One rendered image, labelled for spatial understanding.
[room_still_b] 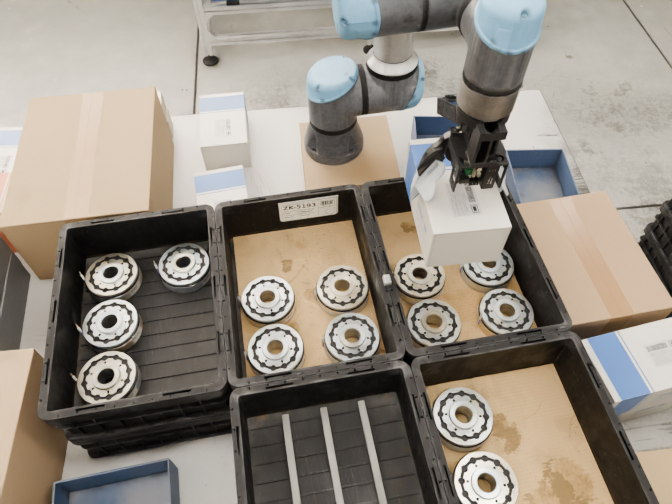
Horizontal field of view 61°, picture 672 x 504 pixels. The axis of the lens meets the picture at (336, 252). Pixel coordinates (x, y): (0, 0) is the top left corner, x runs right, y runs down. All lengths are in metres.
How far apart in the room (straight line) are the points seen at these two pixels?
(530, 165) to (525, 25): 0.94
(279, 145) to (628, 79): 2.12
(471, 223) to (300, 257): 0.44
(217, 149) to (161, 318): 0.52
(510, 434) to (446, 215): 0.41
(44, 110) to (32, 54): 1.94
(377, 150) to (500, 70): 0.78
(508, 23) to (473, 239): 0.34
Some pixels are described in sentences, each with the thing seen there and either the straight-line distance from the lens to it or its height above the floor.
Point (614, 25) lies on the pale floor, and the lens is 3.65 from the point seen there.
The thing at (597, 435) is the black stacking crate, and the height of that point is 0.87.
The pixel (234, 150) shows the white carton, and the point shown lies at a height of 0.77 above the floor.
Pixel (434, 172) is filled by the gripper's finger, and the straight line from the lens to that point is 0.87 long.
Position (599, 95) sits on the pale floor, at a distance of 3.12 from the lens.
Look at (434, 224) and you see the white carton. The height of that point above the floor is 1.13.
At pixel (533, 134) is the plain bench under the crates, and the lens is 1.71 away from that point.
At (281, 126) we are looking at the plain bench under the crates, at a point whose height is 0.70.
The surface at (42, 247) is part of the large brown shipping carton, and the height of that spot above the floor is 0.82.
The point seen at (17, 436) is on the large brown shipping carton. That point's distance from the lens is 1.09.
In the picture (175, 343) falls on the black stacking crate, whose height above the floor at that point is 0.83.
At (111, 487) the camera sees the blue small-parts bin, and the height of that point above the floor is 0.70.
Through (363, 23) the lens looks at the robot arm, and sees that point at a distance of 0.74.
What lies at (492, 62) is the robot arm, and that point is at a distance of 0.71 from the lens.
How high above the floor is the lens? 1.80
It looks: 55 degrees down
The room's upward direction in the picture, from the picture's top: straight up
